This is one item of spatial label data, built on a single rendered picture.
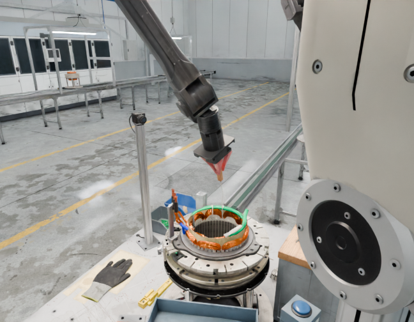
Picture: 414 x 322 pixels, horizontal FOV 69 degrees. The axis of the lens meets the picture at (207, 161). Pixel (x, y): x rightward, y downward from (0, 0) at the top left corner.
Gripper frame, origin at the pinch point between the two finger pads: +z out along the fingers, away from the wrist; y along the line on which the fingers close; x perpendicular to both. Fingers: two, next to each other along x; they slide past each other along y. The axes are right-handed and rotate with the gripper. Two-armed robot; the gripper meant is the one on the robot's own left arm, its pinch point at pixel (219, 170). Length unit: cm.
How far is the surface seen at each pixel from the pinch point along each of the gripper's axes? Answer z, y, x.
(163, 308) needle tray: 16.2, 33.8, 7.0
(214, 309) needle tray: 16.5, 26.2, 17.2
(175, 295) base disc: 47, 24, -10
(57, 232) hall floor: 148, 35, -204
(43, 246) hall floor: 141, 50, -192
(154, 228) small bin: 57, 6, -49
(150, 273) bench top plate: 51, 24, -28
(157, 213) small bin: 59, -2, -57
